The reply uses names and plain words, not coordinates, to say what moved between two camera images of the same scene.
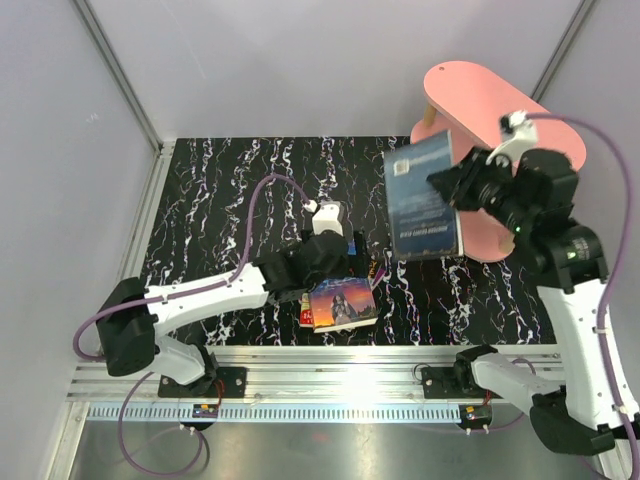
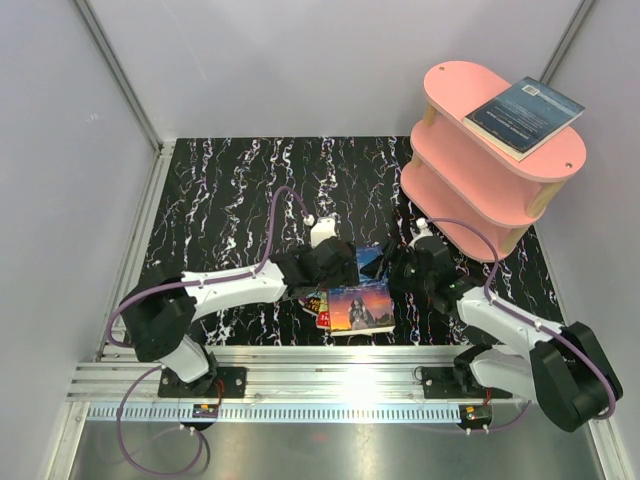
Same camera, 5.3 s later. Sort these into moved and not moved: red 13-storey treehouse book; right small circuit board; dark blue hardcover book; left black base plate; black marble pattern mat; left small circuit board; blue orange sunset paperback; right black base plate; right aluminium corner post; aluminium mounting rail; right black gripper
Moved: dark blue hardcover book; blue orange sunset paperback; red 13-storey treehouse book; right black gripper
Not moved: right small circuit board; black marble pattern mat; left black base plate; aluminium mounting rail; right black base plate; right aluminium corner post; left small circuit board
